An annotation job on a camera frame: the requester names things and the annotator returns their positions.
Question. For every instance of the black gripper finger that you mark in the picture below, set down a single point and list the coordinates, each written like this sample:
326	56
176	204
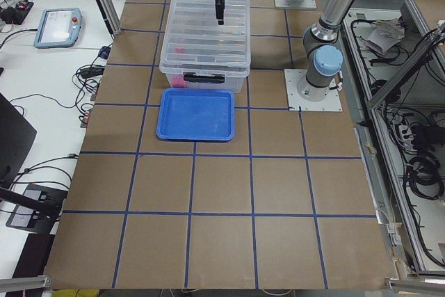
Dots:
220	9

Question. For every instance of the clear plastic box lid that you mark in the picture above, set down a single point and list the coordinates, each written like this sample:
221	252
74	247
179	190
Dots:
194	42

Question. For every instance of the clear plastic storage box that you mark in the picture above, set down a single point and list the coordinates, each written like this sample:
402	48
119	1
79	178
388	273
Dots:
208	79

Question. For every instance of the red block in box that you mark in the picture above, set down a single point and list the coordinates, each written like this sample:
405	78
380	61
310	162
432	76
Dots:
178	82

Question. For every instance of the blue plastic tray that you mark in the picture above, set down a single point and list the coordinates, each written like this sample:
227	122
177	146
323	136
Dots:
196	115

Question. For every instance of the black device with label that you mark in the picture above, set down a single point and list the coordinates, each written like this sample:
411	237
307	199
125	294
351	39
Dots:
36	210

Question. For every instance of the teach pendant near post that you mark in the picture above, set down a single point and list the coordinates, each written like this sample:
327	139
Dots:
58	28

